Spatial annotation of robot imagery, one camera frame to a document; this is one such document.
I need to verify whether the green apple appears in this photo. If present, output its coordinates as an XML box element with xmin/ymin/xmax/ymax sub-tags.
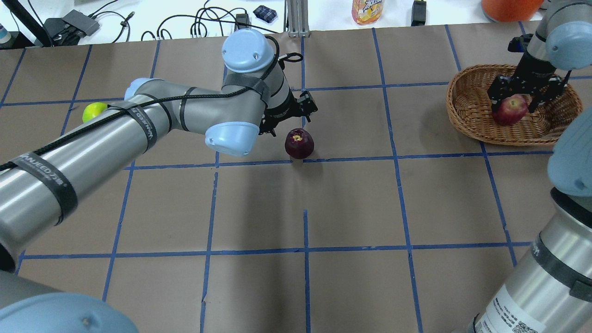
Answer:
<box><xmin>82</xmin><ymin>102</ymin><xmax>108</xmax><ymax>123</ymax></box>

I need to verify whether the dark red apple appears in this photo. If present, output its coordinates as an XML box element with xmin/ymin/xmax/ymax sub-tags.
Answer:
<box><xmin>284</xmin><ymin>127</ymin><xmax>315</xmax><ymax>160</ymax></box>

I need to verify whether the black power adapter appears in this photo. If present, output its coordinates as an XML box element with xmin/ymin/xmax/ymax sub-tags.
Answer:
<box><xmin>410</xmin><ymin>0</ymin><xmax>427</xmax><ymax>26</ymax></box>
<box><xmin>234</xmin><ymin>13</ymin><xmax>250</xmax><ymax>31</ymax></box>

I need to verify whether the dark blue pouch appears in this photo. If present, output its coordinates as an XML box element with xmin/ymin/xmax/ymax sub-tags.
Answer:
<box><xmin>253</xmin><ymin>6</ymin><xmax>278</xmax><ymax>24</ymax></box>

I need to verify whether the black monitor stand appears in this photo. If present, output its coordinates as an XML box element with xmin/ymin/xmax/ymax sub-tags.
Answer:
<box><xmin>2</xmin><ymin>0</ymin><xmax>100</xmax><ymax>47</ymax></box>

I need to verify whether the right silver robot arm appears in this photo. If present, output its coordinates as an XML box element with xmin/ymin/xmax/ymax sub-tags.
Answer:
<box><xmin>461</xmin><ymin>0</ymin><xmax>592</xmax><ymax>333</ymax></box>

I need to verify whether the wicker basket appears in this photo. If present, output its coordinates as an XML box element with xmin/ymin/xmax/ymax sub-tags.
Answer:
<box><xmin>445</xmin><ymin>64</ymin><xmax>583</xmax><ymax>146</ymax></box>

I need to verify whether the orange bucket with lid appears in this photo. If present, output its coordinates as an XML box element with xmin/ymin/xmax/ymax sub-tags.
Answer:
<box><xmin>481</xmin><ymin>0</ymin><xmax>544</xmax><ymax>22</ymax></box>

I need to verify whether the red yellow apple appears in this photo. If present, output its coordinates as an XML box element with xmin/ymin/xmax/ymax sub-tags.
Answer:
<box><xmin>492</xmin><ymin>93</ymin><xmax>529</xmax><ymax>126</ymax></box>

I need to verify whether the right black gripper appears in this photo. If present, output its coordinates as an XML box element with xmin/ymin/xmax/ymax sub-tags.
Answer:
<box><xmin>487</xmin><ymin>51</ymin><xmax>569</xmax><ymax>113</ymax></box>

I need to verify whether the aluminium frame post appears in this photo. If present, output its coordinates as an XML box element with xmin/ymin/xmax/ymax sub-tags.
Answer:
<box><xmin>284</xmin><ymin>0</ymin><xmax>310</xmax><ymax>37</ymax></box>

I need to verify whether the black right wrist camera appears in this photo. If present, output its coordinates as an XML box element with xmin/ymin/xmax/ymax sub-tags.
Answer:
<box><xmin>507</xmin><ymin>34</ymin><xmax>533</xmax><ymax>53</ymax></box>

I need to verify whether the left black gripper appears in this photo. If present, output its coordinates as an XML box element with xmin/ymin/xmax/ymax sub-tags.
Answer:
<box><xmin>259</xmin><ymin>91</ymin><xmax>319</xmax><ymax>137</ymax></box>

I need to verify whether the orange drink bottle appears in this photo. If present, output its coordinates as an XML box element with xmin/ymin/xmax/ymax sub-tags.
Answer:
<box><xmin>351</xmin><ymin>0</ymin><xmax>384</xmax><ymax>25</ymax></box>

